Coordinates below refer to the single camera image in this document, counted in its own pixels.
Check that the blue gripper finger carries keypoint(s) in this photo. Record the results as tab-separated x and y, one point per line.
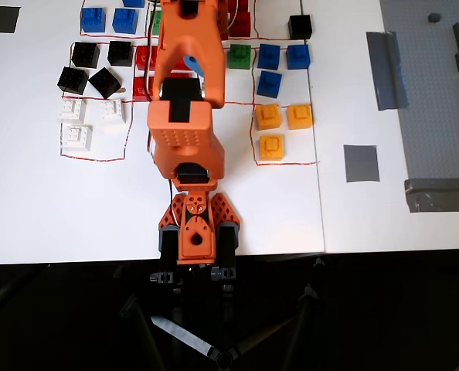
192	63

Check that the grey black table clamp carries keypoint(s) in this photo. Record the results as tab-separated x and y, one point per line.
227	241
167	247

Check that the black stand hub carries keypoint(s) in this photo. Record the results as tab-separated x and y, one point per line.
223	357

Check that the red toy brick block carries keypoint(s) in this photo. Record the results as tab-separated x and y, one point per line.
143	58
240	24
179	75
141	89
239	4

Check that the small brown scrap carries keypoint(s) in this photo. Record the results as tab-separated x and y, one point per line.
120	89

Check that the black toy brick block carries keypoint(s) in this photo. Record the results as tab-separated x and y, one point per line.
300	27
85	55
120	53
73	80
105	82

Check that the small grey brick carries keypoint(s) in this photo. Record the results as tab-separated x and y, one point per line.
434	17

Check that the green toy brick block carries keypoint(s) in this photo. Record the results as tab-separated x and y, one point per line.
157	23
240	56

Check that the grey square tape marker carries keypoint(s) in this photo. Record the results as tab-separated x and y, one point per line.
361	163

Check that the white toy brick block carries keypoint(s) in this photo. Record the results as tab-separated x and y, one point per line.
76	137
111	112
72	109

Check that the grey studded baseplate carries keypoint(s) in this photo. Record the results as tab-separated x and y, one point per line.
426	116

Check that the long grey tape strip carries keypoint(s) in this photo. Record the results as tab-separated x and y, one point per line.
386	71

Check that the grey taped stand leg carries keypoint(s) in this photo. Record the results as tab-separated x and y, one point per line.
183	336

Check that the blue toy brick block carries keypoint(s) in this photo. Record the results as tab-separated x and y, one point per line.
269	83
298	56
133	3
125	20
93	20
269	56

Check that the yellow toy brick block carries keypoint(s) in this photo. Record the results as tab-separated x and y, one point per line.
268	117
300	116
271	147

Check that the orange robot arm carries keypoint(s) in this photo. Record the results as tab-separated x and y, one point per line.
183	127

